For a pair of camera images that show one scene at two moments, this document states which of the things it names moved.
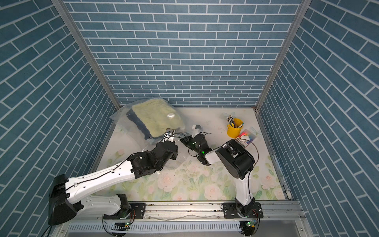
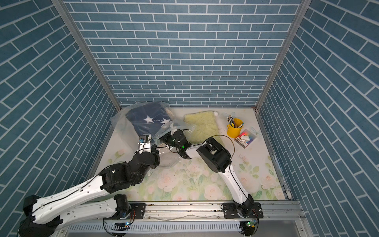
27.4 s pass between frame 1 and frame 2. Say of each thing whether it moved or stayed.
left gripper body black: moved
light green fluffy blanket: moved
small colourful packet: stayed
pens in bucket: stayed
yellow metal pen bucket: stayed
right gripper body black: moved
